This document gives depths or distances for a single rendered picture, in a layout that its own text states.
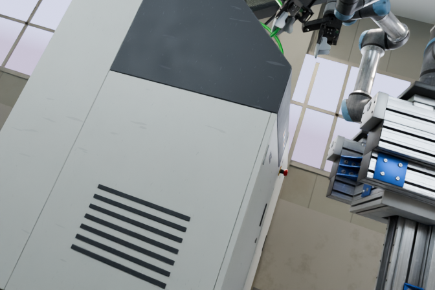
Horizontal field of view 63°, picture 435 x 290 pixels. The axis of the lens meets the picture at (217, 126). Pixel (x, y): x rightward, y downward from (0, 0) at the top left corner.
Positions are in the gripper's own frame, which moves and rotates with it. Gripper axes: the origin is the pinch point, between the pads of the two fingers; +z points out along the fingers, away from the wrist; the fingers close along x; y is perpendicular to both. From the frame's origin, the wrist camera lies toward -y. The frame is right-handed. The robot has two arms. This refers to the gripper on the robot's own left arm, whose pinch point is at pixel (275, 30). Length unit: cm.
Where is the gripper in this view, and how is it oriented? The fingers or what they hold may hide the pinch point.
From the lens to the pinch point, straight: 145.2
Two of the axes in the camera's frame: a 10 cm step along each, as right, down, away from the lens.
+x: 7.4, 2.1, 6.4
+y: 3.5, 6.9, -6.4
